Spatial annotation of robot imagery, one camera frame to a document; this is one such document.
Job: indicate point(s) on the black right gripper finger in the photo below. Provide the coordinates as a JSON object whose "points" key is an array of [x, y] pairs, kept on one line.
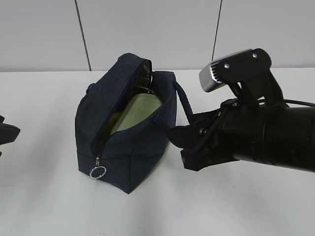
{"points": [[183, 136]]}

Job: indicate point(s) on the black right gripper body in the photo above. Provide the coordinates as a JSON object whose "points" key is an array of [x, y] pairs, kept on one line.
{"points": [[211, 146]]}

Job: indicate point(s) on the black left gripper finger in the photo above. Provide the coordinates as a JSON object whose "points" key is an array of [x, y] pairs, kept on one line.
{"points": [[8, 133]]}

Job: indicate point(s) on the green lidded glass container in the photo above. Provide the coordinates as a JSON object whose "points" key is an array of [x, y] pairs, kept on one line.
{"points": [[140, 107]]}

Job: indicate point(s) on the navy blue lunch bag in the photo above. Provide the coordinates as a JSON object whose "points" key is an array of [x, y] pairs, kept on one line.
{"points": [[124, 158]]}

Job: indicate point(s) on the yellow pear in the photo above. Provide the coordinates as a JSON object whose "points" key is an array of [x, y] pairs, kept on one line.
{"points": [[113, 120]]}

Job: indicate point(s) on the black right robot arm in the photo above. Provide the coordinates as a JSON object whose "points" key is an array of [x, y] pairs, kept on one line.
{"points": [[271, 134]]}

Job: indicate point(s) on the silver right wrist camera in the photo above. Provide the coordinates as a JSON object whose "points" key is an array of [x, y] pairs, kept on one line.
{"points": [[234, 68]]}

